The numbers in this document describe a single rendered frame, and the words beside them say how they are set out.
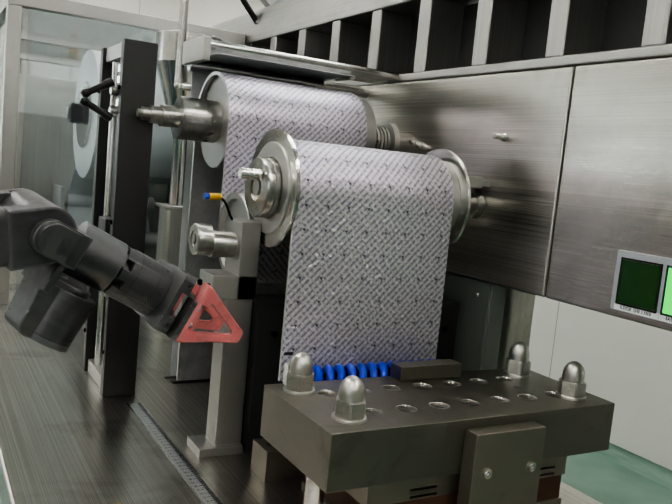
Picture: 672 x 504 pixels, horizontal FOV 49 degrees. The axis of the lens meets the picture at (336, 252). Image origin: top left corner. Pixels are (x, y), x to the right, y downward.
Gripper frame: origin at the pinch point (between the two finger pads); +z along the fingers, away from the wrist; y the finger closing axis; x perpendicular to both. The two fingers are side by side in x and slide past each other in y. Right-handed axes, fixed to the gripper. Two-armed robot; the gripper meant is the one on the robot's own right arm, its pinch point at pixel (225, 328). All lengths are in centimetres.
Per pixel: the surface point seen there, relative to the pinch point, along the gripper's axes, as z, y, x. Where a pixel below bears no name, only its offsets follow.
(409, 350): 25.2, -0.4, 9.0
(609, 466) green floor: 280, -148, 23
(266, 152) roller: -3.5, -8.2, 21.3
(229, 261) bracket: 0.7, -10.8, 7.3
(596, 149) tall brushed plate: 24.4, 13.8, 40.8
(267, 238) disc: 1.7, -6.2, 12.0
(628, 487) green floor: 270, -128, 17
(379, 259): 14.0, -0.4, 16.9
